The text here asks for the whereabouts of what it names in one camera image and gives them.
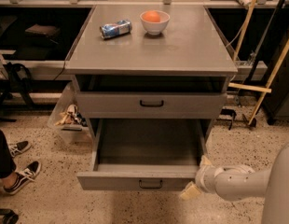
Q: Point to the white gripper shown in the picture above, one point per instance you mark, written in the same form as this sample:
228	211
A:
202	176

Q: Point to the grey drawer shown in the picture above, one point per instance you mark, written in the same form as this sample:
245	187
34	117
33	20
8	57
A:
150	105
144	155

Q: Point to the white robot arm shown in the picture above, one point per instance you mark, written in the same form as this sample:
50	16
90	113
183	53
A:
237	182

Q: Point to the grey top drawer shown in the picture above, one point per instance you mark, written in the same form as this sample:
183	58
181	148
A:
150	105

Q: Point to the grey drawer cabinet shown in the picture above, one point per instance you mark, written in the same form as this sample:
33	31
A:
187	57

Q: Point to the black clamp on floor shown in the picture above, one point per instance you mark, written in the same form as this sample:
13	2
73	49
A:
229	115

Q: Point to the clear plastic storage bin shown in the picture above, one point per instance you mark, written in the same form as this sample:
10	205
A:
65	119

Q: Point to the white ceramic bowl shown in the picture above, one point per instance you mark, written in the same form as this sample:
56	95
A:
155	28

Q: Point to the crushed blue soda can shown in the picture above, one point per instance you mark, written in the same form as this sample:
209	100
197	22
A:
115	29

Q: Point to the orange fruit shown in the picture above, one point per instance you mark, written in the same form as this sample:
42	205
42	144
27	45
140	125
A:
151	16

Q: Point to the black white sneaker near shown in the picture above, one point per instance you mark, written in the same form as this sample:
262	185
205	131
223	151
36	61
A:
25	176

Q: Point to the black white sneaker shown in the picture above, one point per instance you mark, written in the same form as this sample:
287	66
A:
25	176
19	148

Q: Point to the black white sneaker far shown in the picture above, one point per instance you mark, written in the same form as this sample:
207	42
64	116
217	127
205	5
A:
19	148

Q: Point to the person leg dark trousers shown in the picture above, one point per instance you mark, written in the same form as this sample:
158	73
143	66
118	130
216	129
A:
7	165

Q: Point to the dark box on shelf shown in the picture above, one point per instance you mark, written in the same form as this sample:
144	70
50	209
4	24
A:
42	31

